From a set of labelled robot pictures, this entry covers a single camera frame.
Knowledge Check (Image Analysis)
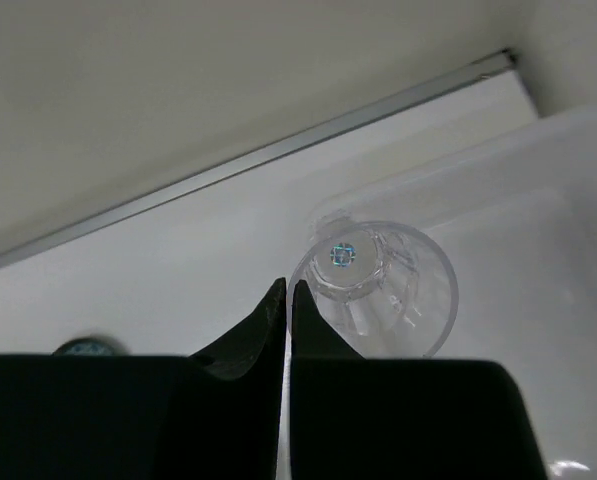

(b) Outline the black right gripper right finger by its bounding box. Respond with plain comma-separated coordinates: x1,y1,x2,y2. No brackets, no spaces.
288,279,551,480

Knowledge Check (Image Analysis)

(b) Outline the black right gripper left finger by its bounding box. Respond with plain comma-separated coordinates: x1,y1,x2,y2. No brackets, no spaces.
0,279,286,479

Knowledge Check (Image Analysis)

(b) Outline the clear plastic cup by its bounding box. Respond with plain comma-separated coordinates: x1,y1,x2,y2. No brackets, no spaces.
290,216,459,358

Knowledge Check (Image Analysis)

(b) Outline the blue floral small plate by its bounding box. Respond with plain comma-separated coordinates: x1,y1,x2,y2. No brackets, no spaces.
53,337,124,356

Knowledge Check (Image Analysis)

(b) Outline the translucent plastic bin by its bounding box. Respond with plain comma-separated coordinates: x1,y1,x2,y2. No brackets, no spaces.
313,107,597,479

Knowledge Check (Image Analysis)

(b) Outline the aluminium table edge rail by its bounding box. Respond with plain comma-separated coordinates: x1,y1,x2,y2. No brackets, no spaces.
0,48,518,269

